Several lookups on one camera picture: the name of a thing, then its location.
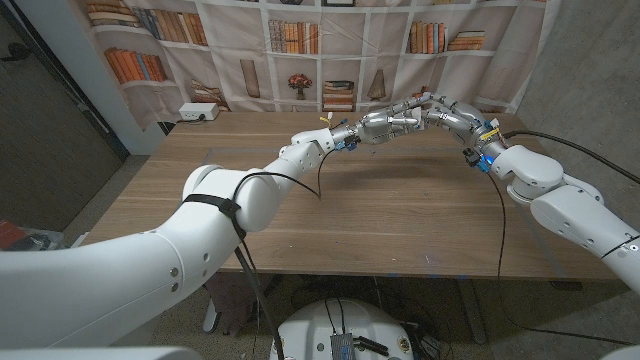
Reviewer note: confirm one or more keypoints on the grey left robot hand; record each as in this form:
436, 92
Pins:
385, 125

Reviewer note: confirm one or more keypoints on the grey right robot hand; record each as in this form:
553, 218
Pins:
457, 120

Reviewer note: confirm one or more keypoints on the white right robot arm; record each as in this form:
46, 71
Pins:
565, 200

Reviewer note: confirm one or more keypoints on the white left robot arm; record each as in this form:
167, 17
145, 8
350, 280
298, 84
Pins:
150, 270

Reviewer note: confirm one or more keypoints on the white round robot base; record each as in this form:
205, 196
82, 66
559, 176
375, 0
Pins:
310, 330

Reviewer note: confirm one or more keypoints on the pale yellow zip tie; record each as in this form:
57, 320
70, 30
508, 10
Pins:
326, 120

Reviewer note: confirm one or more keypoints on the printed bookshelf backdrop cloth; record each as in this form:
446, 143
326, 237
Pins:
380, 55

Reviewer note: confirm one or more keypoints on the white power outlet box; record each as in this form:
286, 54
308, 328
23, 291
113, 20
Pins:
197, 111

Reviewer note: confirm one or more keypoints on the grey table leg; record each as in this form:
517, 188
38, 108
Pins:
472, 315

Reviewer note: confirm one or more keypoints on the black connector bar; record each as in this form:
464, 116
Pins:
372, 346

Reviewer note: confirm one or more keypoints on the small grey floor device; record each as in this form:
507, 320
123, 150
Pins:
429, 346

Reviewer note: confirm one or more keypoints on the grey electronics module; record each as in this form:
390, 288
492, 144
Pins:
342, 347

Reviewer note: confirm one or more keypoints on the dark cloth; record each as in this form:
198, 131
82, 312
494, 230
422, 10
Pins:
230, 300

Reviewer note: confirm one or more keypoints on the clear bag with black items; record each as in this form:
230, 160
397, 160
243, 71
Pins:
40, 242

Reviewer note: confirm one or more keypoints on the red box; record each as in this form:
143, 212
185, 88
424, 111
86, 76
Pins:
10, 232

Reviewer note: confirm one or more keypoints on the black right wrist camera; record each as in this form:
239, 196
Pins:
472, 157

